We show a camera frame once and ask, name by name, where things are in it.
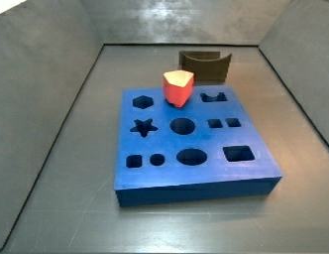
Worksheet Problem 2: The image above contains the dark curved cradle block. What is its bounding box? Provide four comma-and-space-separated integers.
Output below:
179, 51, 233, 82

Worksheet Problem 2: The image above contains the red pentagon prism block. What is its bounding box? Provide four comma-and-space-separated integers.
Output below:
163, 70, 194, 108

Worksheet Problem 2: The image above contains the blue shape sorter board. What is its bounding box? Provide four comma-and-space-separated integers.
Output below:
114, 85, 282, 206

